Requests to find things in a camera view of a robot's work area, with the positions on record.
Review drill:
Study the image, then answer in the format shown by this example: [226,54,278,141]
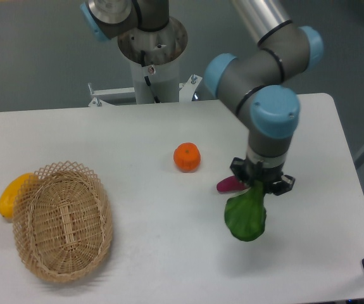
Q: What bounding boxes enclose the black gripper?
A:
[230,157,295,195]

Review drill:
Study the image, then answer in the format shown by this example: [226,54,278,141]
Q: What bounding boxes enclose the green bok choy vegetable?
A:
[224,181,267,242]

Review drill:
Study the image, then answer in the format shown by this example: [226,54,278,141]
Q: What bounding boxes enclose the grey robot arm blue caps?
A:
[80,1,324,195]

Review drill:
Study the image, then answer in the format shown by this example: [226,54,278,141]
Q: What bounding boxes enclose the purple sweet potato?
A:
[216,176,248,194]

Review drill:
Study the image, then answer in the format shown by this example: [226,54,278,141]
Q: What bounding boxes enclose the orange pumpkin toy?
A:
[173,142,201,172]

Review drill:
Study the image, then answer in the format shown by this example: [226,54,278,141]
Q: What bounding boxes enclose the woven wicker basket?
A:
[12,161,113,283]

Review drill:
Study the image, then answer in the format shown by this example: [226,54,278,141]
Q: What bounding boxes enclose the yellow mango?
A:
[0,173,39,222]

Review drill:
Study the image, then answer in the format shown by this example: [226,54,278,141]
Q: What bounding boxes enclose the white metal base frame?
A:
[87,74,203,107]

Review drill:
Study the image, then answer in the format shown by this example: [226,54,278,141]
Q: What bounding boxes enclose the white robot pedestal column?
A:
[118,17,188,104]

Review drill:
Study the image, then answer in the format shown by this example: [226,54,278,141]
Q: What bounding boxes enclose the black cable on pedestal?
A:
[140,49,161,104]

